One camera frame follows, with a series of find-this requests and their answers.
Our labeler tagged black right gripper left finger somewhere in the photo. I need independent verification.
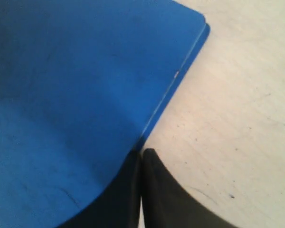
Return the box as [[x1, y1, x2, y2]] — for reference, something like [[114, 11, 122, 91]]
[[59, 151, 142, 228]]

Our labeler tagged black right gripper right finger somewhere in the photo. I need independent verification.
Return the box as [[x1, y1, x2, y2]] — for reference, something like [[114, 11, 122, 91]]
[[142, 149, 233, 228]]

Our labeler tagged blue ring binder notebook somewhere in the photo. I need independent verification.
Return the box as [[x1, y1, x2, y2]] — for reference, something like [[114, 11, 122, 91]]
[[0, 0, 207, 228]]

